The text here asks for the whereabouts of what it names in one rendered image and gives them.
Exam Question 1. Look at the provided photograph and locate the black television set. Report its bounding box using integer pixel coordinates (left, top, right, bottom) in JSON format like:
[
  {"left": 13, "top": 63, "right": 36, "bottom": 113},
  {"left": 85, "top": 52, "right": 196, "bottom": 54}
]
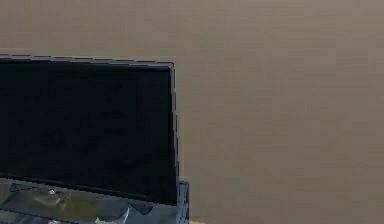
[{"left": 0, "top": 54, "right": 181, "bottom": 205}]

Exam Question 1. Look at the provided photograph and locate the grey television stand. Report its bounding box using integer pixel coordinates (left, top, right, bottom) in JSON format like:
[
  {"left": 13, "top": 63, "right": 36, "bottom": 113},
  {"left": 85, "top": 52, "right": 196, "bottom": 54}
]
[{"left": 0, "top": 177, "right": 191, "bottom": 224}]

